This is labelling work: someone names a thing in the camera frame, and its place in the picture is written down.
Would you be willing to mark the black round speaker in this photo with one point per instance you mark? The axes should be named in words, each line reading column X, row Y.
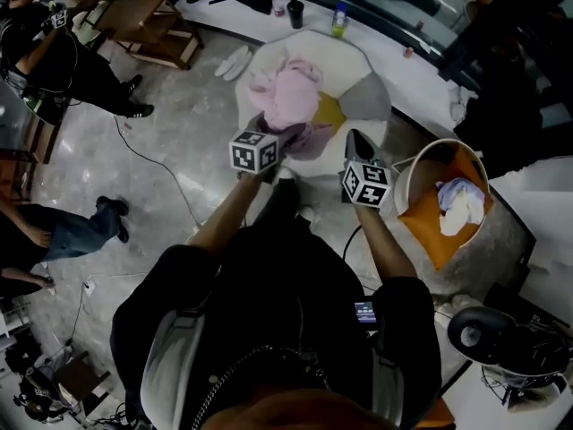
column 474, row 334

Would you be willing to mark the person's left forearm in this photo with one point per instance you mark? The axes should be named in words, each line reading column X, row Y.
column 228, row 217

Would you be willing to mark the person's black clothed body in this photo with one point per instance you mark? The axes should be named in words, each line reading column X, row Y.
column 277, row 285

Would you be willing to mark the wooden rack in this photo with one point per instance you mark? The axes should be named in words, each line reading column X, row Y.
column 143, row 20

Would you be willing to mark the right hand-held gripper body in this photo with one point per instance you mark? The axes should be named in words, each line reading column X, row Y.
column 367, row 184

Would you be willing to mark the small pink jar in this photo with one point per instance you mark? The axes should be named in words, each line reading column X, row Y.
column 409, row 52

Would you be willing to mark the crumpled white cloth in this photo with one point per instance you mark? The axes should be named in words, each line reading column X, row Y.
column 461, row 103

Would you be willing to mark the yellow cushion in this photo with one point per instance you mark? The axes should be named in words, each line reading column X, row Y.
column 329, row 110

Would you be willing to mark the white slipper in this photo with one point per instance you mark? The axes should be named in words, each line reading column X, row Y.
column 239, row 65
column 228, row 61

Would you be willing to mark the brown wooden bench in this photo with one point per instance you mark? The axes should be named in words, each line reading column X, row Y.
column 42, row 139

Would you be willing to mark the black bag green stripe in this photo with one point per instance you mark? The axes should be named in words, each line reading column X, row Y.
column 42, row 108

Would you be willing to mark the person's right white shoe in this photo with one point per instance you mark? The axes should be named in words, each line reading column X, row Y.
column 309, row 213

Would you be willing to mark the person's white shoe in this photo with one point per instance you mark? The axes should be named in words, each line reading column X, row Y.
column 309, row 213
column 286, row 174

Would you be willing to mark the person's right forearm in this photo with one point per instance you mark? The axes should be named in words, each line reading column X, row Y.
column 385, row 244

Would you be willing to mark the white armchair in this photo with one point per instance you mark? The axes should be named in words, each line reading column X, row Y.
column 322, row 52

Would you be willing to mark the orange seat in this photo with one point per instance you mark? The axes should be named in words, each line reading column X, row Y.
column 436, row 417

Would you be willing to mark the person's left white shoe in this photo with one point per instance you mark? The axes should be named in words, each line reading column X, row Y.
column 286, row 174

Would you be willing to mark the pink garment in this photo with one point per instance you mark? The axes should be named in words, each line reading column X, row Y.
column 291, row 92

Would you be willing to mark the white power strip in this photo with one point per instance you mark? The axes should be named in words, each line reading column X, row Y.
column 89, row 287

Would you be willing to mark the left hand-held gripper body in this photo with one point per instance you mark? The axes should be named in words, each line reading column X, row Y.
column 253, row 152

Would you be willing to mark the pale blue white cloth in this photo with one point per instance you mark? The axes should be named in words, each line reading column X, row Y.
column 461, row 208

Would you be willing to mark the small screen device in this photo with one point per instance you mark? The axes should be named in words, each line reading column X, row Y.
column 365, row 314

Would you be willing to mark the grey cushion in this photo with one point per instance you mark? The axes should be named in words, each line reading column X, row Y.
column 367, row 99

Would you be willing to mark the black cup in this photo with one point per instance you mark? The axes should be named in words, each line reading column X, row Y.
column 295, row 14

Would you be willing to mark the green bottle blue cap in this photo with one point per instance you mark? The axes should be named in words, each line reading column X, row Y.
column 340, row 23

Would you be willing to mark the black coat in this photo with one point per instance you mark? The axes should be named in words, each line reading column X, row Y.
column 497, row 119

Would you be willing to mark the red label bottle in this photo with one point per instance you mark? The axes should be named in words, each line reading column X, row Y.
column 278, row 5

